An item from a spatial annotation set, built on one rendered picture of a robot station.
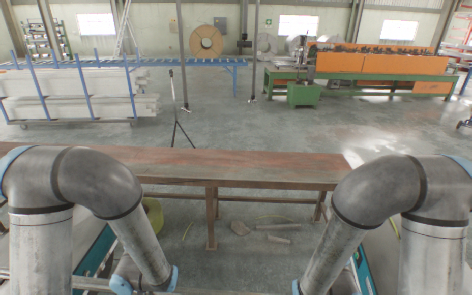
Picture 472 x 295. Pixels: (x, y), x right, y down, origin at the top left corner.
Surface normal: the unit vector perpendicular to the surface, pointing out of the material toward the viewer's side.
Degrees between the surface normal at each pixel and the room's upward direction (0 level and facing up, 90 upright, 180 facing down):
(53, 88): 90
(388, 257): 0
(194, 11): 90
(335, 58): 90
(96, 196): 82
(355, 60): 90
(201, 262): 0
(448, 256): 62
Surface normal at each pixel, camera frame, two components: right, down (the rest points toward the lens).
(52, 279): 0.84, 0.02
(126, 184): 0.87, -0.18
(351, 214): -0.72, 0.29
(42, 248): 0.62, 0.01
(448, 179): 0.01, -0.25
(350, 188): -0.82, -0.31
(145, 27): 0.07, 0.48
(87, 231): 0.02, -0.88
